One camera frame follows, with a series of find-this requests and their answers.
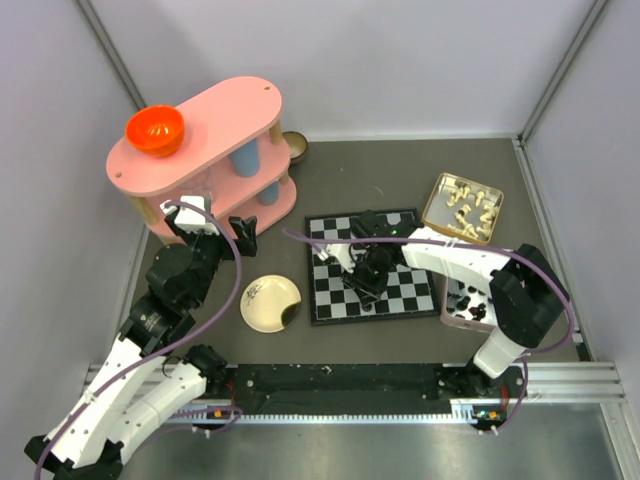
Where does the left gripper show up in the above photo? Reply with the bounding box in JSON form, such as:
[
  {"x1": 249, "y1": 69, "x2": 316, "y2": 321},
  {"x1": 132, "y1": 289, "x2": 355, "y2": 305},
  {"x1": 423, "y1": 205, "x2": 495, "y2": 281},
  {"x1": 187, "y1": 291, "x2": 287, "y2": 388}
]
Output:
[{"x1": 169, "y1": 215, "x2": 257, "y2": 307}]

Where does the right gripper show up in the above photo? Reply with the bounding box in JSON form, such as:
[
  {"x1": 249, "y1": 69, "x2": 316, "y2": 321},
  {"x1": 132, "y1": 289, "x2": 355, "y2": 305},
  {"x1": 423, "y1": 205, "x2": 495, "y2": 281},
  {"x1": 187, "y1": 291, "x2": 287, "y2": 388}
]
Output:
[{"x1": 341, "y1": 251, "x2": 392, "y2": 306}]

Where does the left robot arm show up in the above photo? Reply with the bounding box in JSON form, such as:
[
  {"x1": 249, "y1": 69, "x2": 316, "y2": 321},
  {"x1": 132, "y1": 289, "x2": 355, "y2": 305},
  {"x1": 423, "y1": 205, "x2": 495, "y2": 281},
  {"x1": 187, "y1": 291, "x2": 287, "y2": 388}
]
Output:
[{"x1": 24, "y1": 209, "x2": 257, "y2": 479}]

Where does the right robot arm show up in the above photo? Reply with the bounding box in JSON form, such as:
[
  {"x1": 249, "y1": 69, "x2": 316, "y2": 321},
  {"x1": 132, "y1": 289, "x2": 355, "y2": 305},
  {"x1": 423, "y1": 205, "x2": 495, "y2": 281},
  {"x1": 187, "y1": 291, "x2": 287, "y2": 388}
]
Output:
[{"x1": 325, "y1": 212, "x2": 575, "y2": 396}]

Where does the black chess pieces heap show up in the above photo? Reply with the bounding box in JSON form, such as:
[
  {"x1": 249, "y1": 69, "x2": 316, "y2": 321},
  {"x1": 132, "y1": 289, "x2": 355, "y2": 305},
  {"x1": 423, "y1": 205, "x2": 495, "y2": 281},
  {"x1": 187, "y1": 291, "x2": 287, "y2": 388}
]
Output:
[{"x1": 445, "y1": 280, "x2": 494, "y2": 323}]

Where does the white chess pieces heap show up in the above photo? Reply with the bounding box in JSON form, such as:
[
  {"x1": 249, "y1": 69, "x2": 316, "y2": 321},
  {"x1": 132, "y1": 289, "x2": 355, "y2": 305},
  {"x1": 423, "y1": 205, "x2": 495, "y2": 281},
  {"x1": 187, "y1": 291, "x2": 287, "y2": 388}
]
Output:
[{"x1": 446, "y1": 184, "x2": 500, "y2": 242}]

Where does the lower blue cup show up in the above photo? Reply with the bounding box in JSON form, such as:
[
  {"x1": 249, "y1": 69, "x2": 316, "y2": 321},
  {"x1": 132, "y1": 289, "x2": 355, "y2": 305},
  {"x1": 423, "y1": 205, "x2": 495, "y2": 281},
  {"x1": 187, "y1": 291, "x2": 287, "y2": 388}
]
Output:
[{"x1": 256, "y1": 181, "x2": 279, "y2": 206}]

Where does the blue cup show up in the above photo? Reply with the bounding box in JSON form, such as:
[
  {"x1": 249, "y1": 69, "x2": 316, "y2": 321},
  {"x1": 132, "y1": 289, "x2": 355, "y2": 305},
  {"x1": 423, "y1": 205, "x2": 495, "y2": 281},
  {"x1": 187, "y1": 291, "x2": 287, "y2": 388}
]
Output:
[
  {"x1": 229, "y1": 139, "x2": 260, "y2": 178},
  {"x1": 256, "y1": 181, "x2": 279, "y2": 206}
]

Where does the black white chessboard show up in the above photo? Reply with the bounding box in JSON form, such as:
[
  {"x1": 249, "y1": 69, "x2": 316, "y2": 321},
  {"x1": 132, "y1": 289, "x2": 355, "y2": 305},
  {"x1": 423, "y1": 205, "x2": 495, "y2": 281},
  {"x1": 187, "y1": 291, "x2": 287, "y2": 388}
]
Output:
[{"x1": 304, "y1": 208, "x2": 441, "y2": 326}]

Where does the clear drinking glass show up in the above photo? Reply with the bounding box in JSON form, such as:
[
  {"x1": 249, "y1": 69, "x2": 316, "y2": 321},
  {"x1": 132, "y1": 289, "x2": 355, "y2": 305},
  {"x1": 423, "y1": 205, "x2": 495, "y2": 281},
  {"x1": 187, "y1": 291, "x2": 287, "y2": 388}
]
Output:
[{"x1": 184, "y1": 170, "x2": 216, "y2": 201}]

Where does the upper blue cup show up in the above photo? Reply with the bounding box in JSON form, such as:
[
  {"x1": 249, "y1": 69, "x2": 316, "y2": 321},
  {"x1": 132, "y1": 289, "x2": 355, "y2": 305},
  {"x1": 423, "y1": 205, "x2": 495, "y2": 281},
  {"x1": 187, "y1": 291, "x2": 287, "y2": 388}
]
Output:
[{"x1": 229, "y1": 139, "x2": 260, "y2": 178}]

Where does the cream plate with flower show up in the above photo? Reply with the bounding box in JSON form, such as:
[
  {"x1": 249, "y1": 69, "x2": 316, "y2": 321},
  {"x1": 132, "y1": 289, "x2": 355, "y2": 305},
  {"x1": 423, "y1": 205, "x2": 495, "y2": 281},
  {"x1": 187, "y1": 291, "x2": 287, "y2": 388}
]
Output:
[{"x1": 240, "y1": 275, "x2": 301, "y2": 334}]

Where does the pink wooden shelf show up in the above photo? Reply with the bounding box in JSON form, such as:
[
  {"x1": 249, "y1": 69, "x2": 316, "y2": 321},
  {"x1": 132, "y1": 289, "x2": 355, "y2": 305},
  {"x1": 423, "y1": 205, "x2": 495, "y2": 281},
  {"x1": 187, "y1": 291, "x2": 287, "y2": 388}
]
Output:
[{"x1": 106, "y1": 76, "x2": 297, "y2": 244}]

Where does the brown ceramic bowl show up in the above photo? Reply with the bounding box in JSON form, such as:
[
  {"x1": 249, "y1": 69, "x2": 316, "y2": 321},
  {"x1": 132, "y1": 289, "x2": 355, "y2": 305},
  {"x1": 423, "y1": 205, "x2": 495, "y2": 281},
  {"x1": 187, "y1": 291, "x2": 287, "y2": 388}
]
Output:
[{"x1": 283, "y1": 131, "x2": 309, "y2": 165}]

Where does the pink tin box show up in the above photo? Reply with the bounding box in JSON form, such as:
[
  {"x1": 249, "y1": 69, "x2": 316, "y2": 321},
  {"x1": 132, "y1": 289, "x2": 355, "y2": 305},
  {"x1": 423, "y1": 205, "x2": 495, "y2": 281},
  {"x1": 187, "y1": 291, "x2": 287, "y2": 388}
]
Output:
[{"x1": 439, "y1": 277, "x2": 497, "y2": 334}]

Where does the yellow tin box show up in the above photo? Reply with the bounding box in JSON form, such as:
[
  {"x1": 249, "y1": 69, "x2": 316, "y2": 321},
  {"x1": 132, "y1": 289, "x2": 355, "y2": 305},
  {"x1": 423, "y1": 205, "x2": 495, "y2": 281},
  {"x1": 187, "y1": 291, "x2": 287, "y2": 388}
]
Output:
[{"x1": 421, "y1": 173, "x2": 504, "y2": 245}]

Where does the orange bowl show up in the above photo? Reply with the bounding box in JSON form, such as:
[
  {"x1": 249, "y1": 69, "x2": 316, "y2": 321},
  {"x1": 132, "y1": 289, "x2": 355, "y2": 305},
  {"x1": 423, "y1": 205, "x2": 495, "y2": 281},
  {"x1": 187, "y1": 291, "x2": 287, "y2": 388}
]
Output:
[{"x1": 124, "y1": 104, "x2": 185, "y2": 157}]

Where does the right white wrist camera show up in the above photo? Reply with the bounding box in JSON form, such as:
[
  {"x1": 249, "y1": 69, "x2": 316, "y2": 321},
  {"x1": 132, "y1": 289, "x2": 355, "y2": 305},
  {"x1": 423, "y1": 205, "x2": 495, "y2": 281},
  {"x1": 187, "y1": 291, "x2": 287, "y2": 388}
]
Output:
[{"x1": 316, "y1": 243, "x2": 355, "y2": 273}]

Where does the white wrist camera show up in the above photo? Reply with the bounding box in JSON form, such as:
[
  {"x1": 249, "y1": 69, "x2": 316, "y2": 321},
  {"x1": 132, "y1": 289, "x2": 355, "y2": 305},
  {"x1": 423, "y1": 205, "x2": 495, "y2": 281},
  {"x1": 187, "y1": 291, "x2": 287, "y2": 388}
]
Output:
[
  {"x1": 160, "y1": 195, "x2": 219, "y2": 235},
  {"x1": 316, "y1": 243, "x2": 355, "y2": 273}
]

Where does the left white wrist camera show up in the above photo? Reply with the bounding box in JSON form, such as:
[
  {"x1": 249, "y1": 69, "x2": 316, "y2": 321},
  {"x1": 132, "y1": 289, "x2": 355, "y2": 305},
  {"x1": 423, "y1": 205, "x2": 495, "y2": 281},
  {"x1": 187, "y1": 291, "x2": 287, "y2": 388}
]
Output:
[{"x1": 160, "y1": 195, "x2": 219, "y2": 235}]

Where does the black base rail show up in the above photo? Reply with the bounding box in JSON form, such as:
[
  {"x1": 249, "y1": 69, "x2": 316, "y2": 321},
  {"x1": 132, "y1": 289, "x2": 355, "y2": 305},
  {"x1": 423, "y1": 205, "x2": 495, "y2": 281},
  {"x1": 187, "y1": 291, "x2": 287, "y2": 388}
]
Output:
[{"x1": 203, "y1": 363, "x2": 524, "y2": 416}]

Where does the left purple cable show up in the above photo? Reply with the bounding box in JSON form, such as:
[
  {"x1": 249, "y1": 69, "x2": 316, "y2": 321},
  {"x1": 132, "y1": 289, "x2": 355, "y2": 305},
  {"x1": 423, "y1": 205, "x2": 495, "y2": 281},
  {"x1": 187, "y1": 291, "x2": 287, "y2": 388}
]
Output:
[{"x1": 33, "y1": 198, "x2": 246, "y2": 474}]

